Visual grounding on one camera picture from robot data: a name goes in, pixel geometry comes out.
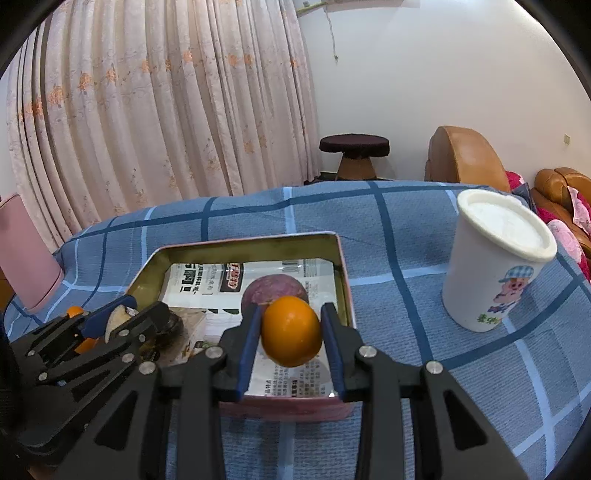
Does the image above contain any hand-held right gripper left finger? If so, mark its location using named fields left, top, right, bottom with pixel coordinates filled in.
left=55, top=305, right=263, bottom=480

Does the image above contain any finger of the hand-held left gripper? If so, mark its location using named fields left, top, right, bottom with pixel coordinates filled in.
left=36, top=301, right=171, bottom=418
left=9, top=296, right=139, bottom=370

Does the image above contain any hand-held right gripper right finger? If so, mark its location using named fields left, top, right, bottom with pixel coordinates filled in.
left=321, top=302, right=529, bottom=480

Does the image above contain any pale banana piece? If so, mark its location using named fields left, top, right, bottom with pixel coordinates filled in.
left=104, top=306, right=140, bottom=343

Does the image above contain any orange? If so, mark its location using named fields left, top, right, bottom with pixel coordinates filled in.
left=261, top=296, right=322, bottom=368

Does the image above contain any pink metal tin box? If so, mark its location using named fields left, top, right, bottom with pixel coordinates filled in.
left=124, top=233, right=357, bottom=423

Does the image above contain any round purple fruit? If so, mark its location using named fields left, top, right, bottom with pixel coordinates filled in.
left=241, top=273, right=309, bottom=319

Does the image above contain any newspaper sheet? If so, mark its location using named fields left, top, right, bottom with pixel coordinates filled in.
left=159, top=258, right=345, bottom=400

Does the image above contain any blue plaid tablecloth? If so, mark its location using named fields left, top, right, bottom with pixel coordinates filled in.
left=4, top=180, right=591, bottom=480

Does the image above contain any white cartoon print cup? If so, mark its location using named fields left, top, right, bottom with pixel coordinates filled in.
left=442, top=188, right=558, bottom=333

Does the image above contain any dark round stool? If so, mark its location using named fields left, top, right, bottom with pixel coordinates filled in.
left=320, top=134, right=391, bottom=182

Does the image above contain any pink floral curtain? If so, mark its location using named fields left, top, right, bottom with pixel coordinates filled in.
left=4, top=0, right=322, bottom=241

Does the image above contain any brown leather sofa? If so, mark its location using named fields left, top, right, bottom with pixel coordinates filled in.
left=425, top=126, right=591, bottom=278

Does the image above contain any pink floral sofa cushion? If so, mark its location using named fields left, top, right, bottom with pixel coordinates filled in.
left=505, top=171, right=591, bottom=283

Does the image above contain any hanging wall cable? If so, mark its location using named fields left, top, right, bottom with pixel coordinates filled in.
left=323, top=4, right=342, bottom=62

